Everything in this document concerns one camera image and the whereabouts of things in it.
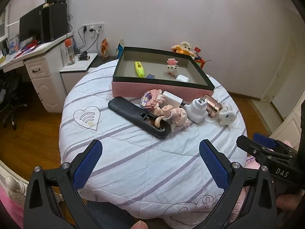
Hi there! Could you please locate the white plug adapter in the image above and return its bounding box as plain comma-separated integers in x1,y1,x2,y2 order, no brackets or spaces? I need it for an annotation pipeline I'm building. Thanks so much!
184,97,208,123

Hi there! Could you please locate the rose gold metal cylinder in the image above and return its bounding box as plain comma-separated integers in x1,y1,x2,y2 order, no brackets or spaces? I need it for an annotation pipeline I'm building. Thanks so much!
203,95,222,117

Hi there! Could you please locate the pink baby doll figurine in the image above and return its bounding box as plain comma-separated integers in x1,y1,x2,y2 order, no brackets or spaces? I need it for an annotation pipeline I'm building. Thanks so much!
154,104,189,131

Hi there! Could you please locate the black remote control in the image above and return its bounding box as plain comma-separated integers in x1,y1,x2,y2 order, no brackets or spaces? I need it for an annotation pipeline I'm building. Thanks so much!
108,97,171,139

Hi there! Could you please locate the pink brick block toy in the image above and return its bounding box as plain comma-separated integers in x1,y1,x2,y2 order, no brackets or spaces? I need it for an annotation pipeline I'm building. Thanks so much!
140,89,166,109

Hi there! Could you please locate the white earbud case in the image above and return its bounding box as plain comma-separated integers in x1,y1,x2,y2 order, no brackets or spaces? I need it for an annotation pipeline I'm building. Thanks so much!
176,74,189,83

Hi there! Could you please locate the yellow highlighter pen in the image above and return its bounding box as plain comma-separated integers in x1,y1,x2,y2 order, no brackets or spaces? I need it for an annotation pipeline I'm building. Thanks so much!
134,61,145,78

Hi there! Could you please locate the pink white block figure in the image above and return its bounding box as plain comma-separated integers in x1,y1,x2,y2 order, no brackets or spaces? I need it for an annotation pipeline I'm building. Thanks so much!
166,58,178,76

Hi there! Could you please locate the blue gold lighter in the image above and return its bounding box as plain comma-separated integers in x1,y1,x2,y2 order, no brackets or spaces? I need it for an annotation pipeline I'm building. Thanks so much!
146,74,155,79

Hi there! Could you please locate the person's right hand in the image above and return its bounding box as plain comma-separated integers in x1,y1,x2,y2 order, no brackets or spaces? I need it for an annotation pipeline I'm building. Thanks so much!
276,190,304,211

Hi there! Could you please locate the person's left hand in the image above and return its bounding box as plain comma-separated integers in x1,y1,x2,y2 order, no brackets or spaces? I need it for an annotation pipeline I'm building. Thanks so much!
130,220,148,229

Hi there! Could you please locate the white striped quilted tablecloth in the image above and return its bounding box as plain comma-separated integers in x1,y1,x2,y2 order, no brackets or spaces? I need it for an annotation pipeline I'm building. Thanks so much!
59,60,247,228

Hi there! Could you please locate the white square charger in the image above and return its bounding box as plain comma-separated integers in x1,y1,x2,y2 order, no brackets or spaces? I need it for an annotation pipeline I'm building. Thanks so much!
162,91,183,108

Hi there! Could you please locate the low white side cabinet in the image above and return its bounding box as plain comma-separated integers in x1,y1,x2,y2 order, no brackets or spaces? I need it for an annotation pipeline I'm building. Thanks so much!
60,53,98,94

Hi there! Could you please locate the orange toy storage box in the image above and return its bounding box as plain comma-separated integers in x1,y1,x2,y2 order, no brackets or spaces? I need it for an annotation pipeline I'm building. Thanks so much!
194,56,206,69

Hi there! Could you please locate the pink box with black rim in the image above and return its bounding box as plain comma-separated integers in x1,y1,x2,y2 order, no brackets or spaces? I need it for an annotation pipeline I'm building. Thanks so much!
112,47,215,101

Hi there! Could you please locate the black office chair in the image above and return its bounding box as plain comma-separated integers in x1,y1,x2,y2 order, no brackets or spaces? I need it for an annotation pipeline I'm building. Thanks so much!
1,70,28,130

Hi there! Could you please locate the white desk with drawers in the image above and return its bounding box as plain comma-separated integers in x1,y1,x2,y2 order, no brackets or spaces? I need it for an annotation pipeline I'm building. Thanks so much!
1,32,73,113

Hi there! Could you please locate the orange snack bag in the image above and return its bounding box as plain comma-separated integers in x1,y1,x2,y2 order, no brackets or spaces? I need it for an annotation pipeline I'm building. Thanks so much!
101,38,109,60

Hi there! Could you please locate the clear bottle red cap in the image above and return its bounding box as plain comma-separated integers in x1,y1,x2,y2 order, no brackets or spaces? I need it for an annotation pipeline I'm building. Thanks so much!
64,38,75,65

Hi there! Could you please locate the blue white snack bag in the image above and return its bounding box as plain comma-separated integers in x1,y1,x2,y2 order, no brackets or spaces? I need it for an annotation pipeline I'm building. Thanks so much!
116,39,125,59

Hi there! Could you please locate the yellow plush toy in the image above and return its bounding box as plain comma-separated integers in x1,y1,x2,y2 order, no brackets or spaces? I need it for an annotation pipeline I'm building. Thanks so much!
171,45,195,57

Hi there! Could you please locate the white plush monkey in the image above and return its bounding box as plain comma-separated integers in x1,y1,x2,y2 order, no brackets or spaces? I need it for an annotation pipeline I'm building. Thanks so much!
180,41,191,51

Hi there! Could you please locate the black computer monitor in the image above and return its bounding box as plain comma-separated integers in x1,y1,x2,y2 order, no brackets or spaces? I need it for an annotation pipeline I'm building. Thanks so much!
19,4,43,42

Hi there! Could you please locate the black computer tower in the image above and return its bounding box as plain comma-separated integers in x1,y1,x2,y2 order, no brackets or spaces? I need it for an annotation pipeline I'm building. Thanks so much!
41,3,68,42

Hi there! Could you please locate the black cable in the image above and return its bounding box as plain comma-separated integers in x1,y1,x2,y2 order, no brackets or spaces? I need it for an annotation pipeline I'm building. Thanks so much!
72,26,99,55

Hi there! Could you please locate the white wall power strip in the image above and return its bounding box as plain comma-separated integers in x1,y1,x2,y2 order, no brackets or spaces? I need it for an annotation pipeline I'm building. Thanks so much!
82,22,104,31

